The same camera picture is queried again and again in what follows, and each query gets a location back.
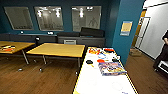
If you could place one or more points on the wooden door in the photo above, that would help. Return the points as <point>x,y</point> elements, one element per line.
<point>138,30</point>

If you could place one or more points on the dark grey sofa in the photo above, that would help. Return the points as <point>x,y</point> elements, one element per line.
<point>85,39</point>

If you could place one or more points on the white rectangular panel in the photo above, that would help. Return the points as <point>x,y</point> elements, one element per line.
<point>70,41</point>

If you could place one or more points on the interior wall window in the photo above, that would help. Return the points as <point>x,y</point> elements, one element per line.
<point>86,18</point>
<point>19,18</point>
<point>49,18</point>

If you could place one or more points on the yellow rectangular table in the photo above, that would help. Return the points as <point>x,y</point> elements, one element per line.
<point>56,50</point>
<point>21,45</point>

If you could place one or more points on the small black bowl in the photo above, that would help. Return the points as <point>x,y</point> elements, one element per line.
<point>89,61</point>

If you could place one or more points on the small colourful item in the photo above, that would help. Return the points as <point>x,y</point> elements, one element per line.
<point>7,49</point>

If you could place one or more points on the small red disc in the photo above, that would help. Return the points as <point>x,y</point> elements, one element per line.
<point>100,60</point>

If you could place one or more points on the yellow wall notice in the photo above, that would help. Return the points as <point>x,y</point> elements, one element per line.
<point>126,28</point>

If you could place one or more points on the brown cardboard box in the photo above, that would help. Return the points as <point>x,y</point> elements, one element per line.
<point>135,52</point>

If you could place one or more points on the colourful board game box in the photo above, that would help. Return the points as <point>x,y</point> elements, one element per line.
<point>111,68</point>

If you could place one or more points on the white table with items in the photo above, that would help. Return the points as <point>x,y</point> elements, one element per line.
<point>103,83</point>

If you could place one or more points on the white wall socket strip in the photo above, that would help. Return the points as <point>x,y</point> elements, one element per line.
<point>50,33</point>

